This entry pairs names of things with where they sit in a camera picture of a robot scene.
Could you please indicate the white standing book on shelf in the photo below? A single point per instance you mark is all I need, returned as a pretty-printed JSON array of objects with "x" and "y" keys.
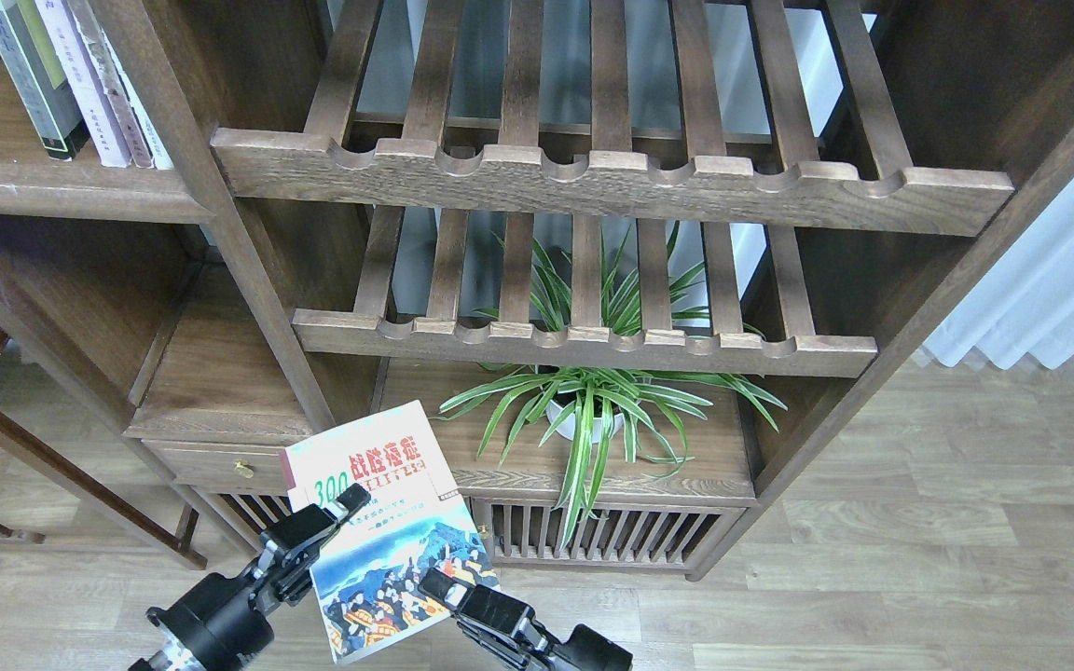
[{"x": 147, "y": 150}]

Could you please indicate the pale lilac white book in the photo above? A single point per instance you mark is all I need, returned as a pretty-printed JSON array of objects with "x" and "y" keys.
[{"x": 101, "y": 122}]

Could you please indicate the white curtain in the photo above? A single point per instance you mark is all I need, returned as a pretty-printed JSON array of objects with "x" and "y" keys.
[{"x": 1024, "y": 305}]

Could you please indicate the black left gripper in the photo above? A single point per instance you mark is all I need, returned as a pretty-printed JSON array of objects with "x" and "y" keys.
[{"x": 220, "y": 624}]

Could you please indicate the brass drawer knob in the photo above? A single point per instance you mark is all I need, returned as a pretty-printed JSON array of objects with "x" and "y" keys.
[{"x": 243, "y": 469}]

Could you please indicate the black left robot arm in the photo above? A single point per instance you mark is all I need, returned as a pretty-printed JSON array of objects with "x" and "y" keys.
[{"x": 220, "y": 624}]

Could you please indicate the dark wooden side furniture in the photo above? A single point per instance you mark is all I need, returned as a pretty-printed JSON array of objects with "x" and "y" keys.
[{"x": 77, "y": 535}]

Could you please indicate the yellow grey thick book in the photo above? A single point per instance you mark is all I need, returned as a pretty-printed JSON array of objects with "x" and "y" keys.
[{"x": 31, "y": 60}]

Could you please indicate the green blue illustrated book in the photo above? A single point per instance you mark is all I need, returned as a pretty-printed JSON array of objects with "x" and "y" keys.
[{"x": 367, "y": 577}]

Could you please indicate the dark wooden bookshelf unit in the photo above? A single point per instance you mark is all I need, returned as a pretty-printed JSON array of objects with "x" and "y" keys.
[{"x": 805, "y": 188}]

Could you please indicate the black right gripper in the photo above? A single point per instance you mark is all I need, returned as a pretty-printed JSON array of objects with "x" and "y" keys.
[{"x": 505, "y": 627}]

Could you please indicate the green spider plant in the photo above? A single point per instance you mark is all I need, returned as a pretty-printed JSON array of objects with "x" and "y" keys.
[{"x": 595, "y": 408}]

